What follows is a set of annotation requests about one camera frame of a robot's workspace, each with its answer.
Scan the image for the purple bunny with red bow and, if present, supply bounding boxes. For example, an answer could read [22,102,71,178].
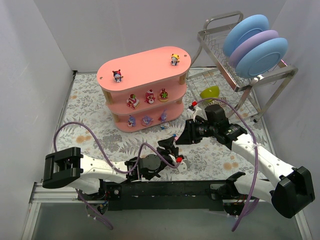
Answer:
[158,110,167,123]

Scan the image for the purple bunny with strawberry cake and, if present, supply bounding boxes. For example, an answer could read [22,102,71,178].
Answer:
[127,115,136,128]

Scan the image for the pink bear holding white toy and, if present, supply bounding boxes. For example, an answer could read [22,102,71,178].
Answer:
[145,89,155,104]

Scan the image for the pink bear strawberry cake toy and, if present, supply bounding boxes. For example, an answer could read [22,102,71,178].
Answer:
[126,94,140,110]

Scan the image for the yellow round duck toy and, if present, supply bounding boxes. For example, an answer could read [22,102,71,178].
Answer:
[170,53,180,66]

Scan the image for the red blue cat toy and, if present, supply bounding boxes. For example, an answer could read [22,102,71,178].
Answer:
[112,69,123,83]

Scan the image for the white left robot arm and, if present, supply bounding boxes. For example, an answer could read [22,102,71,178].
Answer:
[42,137,183,195]

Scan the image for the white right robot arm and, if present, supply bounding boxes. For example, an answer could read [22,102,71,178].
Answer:
[175,104,315,219]

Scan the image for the pink three-tier wooden shelf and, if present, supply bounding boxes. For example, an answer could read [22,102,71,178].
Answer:
[96,46,191,133]

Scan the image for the brown patterned ceramic bowl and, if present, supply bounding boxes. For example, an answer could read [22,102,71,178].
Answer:
[209,98,227,108]

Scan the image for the green bowl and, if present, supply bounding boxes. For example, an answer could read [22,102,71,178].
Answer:
[200,85,220,103]

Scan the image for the metal dish rack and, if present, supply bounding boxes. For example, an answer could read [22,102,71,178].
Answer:
[191,10,298,123]

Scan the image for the blue front plate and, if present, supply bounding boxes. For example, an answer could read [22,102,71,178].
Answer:
[235,37,288,79]

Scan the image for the blue plate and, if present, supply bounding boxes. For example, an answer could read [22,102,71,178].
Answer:
[235,37,288,79]
[222,14,270,57]

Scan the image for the purple plate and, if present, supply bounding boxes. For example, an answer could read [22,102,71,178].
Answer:
[228,30,279,68]

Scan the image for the blue rear plate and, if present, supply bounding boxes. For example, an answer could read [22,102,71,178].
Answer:
[222,14,270,57]

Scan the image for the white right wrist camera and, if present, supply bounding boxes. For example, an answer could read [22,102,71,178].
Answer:
[187,101,203,121]

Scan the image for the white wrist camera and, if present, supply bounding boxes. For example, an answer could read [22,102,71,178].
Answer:
[187,101,203,121]
[169,154,190,173]

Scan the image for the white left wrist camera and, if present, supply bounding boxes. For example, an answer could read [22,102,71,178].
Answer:
[169,154,190,173]

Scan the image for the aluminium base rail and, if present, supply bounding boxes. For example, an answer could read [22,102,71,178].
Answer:
[22,180,312,240]

